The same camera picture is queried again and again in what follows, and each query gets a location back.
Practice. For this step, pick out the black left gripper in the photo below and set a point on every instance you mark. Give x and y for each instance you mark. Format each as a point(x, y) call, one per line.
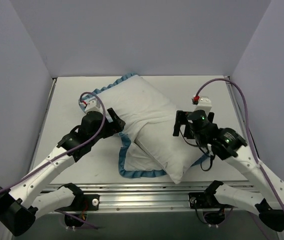
point(112, 122)

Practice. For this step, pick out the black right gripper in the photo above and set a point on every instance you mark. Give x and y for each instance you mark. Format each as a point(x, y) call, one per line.
point(180, 122)

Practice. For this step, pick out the blue patterned pillowcase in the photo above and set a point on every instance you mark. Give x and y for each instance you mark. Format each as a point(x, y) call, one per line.
point(129, 160)

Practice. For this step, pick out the white pillow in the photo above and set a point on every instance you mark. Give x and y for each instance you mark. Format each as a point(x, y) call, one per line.
point(154, 130)

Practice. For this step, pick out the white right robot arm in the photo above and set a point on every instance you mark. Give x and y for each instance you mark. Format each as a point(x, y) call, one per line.
point(232, 148)

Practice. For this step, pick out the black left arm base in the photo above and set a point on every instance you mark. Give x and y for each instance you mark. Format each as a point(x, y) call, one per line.
point(82, 206)

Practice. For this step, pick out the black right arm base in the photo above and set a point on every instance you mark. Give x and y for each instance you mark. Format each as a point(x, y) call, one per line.
point(209, 212)

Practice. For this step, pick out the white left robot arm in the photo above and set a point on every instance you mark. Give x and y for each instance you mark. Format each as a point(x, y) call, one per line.
point(22, 204)

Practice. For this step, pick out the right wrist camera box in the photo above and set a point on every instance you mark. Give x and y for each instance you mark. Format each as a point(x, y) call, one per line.
point(202, 103)

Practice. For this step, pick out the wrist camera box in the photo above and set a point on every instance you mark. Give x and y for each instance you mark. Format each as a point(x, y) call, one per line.
point(91, 106)
point(202, 103)

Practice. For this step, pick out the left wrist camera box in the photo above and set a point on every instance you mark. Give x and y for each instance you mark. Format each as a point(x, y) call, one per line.
point(91, 106)

